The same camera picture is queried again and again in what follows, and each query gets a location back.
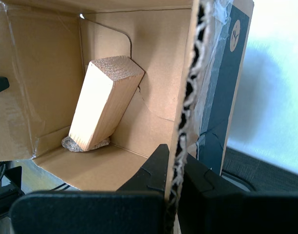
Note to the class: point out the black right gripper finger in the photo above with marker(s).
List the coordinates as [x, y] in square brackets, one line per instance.
[236, 214]
[90, 212]

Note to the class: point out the pinkish granite rock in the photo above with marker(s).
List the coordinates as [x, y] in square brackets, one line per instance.
[69, 145]

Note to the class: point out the light wooden block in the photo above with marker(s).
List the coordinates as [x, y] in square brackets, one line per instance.
[102, 104]

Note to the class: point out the dark grey textured panel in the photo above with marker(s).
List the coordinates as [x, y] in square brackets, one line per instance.
[261, 170]

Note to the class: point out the brown cardboard box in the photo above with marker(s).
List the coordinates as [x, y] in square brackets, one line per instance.
[158, 73]

